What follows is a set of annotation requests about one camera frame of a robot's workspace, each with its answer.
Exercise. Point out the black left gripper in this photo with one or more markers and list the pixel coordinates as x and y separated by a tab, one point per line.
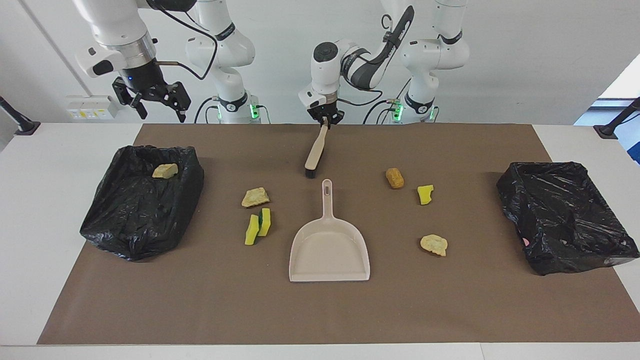
325	109

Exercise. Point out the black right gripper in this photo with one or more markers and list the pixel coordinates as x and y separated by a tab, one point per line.
145	80

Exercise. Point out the beige brush with black bristles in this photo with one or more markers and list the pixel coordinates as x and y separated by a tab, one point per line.
316	152

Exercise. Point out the brown cork-like chunk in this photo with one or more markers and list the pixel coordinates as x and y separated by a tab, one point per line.
394	178

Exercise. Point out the beige stone-like foam chunk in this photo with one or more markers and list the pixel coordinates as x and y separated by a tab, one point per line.
255	198

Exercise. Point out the yellow green sponge piece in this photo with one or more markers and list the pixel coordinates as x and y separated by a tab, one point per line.
251	232
265	222

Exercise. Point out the plain yellow sponge piece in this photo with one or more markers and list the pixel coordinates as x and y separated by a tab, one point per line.
425	195

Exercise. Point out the beige plastic dustpan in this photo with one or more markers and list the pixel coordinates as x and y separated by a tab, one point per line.
330	250

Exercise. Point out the beige orange striped foam chunk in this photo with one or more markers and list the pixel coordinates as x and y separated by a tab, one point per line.
434	244

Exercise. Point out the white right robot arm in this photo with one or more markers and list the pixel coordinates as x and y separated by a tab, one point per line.
115	30

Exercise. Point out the black bag lined bin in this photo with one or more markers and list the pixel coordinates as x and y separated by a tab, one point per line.
140	220

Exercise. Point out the black bag bin with pink scrap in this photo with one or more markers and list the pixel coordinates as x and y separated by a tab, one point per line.
565	220

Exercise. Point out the pale beige foam chunk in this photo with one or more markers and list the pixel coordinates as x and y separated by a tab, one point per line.
165	171

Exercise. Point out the black clamp stand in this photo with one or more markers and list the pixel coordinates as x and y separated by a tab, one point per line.
25	127
607	131

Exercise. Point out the brown table mat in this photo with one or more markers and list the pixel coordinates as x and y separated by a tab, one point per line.
320	310

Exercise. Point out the blue furniture edge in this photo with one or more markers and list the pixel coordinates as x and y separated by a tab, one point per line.
634	147

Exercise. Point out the white wall socket box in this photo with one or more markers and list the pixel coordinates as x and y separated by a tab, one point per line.
90	107

